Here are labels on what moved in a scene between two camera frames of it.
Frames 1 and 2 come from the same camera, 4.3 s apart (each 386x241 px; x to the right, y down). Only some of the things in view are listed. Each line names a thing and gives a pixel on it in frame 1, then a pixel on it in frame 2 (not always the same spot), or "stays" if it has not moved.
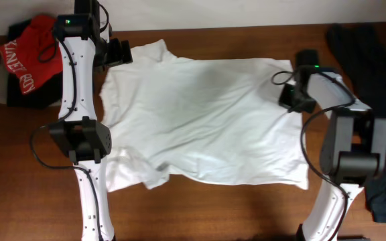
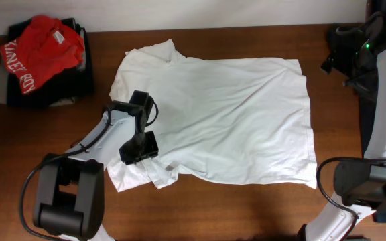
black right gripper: [284, 100] -> [336, 61]
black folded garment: [49, 94] stays
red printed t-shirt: [35, 55] stays
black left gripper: [119, 57] -> [131, 156]
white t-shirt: [218, 120] stays
